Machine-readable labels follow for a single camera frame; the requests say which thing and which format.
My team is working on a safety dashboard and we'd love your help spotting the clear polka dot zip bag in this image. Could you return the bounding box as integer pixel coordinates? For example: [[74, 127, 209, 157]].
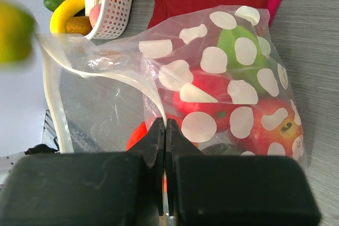
[[38, 6, 297, 155]]

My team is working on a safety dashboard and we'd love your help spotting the white perforated fruit basket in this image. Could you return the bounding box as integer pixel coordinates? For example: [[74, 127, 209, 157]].
[[85, 0, 132, 40]]

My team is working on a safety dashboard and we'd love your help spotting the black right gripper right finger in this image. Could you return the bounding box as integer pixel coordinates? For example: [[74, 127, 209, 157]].
[[165, 119, 322, 225]]

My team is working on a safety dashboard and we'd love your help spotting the yellow green mango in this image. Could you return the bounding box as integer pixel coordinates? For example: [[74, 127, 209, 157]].
[[1, 0, 35, 64]]

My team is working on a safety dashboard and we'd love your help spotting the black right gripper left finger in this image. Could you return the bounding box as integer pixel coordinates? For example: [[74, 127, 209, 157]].
[[1, 118, 165, 225]]

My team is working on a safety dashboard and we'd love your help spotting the pink peach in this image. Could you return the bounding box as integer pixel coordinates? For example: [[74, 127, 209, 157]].
[[89, 4, 101, 27]]

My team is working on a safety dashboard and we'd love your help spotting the small yellow banana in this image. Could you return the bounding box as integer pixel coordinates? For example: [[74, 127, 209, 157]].
[[50, 0, 85, 33]]

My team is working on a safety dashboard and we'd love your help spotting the red apple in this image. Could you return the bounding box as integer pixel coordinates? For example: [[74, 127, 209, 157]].
[[229, 97, 305, 160]]

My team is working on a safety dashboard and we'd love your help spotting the green lime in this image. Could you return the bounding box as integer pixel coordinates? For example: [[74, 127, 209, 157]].
[[217, 25, 279, 97]]

